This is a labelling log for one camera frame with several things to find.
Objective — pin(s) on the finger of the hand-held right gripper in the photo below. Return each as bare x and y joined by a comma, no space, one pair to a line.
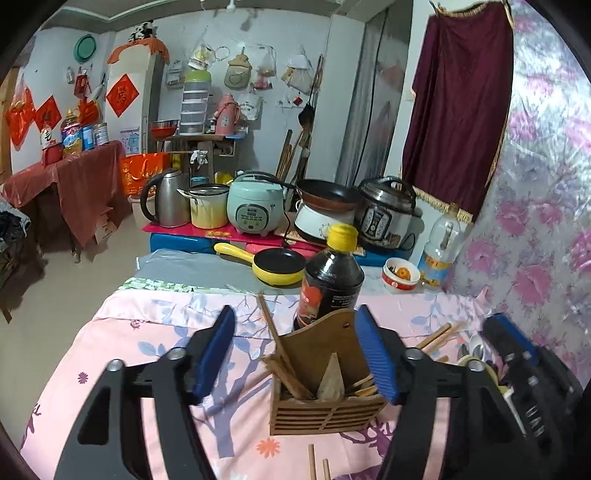
517,334

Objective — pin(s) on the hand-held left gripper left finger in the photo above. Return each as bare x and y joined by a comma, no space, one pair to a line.
214,355

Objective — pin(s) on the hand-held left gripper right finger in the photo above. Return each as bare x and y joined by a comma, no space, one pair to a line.
376,355

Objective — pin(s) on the wooden chopstick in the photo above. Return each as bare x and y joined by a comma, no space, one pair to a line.
364,382
272,327
368,392
434,336
312,461
326,470
286,378
450,334

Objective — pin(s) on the wooden utensil holder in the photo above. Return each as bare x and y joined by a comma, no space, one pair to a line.
323,415

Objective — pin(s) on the white spoon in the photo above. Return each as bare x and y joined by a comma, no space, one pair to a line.
476,346

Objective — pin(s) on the metal spoon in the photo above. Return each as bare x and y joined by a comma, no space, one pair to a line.
463,353

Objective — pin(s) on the red and white bowl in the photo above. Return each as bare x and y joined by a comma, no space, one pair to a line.
399,282

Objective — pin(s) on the pink deer print cloth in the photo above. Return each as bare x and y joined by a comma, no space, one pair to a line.
138,341

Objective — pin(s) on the dark soy sauce bottle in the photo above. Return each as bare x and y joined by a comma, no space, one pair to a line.
332,281

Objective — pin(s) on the grey mat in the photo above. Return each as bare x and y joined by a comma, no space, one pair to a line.
184,272

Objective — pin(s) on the yellow frying pan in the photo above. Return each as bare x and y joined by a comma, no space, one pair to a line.
277,267

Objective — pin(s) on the clear plastic oil bottle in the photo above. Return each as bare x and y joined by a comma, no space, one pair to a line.
441,258

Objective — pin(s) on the blue platform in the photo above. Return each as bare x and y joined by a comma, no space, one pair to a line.
184,243

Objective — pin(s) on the steel pressure cooker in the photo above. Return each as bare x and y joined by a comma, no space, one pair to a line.
385,217

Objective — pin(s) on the cream enamel pot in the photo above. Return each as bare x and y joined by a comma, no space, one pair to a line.
210,212

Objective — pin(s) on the white electric stove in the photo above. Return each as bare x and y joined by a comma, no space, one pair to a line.
314,222

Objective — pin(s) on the light green rice cooker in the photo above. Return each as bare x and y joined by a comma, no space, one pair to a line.
254,207

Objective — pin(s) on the steel electric kettle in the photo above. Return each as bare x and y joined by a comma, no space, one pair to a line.
168,198

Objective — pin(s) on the brown frying pan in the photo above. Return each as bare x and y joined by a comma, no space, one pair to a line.
328,194

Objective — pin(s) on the cardboard box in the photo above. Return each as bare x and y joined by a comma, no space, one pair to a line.
105,226

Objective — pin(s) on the orange gift box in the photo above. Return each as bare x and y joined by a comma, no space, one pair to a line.
143,175

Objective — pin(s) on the leaning wooden sticks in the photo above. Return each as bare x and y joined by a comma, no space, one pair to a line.
288,157

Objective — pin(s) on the wooden shelf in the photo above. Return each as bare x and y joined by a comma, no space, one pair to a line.
217,143

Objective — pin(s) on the table with red cloth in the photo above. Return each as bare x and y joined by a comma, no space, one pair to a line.
83,184

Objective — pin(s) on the maroon curtain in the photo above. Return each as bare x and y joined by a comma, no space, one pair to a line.
457,115

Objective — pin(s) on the red basin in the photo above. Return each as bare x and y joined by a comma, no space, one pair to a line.
164,129

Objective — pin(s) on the pink thermos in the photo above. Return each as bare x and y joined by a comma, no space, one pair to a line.
227,117

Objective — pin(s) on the black bag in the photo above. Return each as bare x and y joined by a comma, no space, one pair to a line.
14,221

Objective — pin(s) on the grey sheer curtain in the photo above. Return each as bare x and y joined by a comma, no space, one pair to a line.
369,106

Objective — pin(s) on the grey stacked container green lid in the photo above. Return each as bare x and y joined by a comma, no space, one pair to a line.
195,106

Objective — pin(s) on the white tote bag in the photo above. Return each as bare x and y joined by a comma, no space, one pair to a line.
252,106

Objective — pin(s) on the white refrigerator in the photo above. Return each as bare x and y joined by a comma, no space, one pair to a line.
115,122

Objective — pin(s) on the small red box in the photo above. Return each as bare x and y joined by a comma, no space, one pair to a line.
51,154

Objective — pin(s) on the yellow cooking oil bottle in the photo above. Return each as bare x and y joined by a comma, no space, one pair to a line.
72,136

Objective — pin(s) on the red diamond poster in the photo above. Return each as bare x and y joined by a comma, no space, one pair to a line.
47,114
122,94

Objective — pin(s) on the beige bear shaped bag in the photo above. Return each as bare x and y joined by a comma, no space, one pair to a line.
238,74

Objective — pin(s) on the hanging white bag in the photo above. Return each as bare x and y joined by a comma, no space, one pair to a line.
298,74

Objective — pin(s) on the hanging clear plastic bag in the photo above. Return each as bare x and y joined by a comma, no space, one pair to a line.
202,55

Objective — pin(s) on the red hanging decoration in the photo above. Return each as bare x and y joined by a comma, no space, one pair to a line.
19,117

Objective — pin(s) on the orange cloth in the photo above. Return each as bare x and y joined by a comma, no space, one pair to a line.
138,46

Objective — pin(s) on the panda plush toy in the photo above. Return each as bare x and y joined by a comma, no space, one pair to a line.
141,32

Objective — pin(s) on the green basin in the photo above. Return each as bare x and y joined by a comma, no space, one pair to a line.
86,49

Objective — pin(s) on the floral wall covering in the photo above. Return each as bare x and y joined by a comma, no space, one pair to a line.
545,184

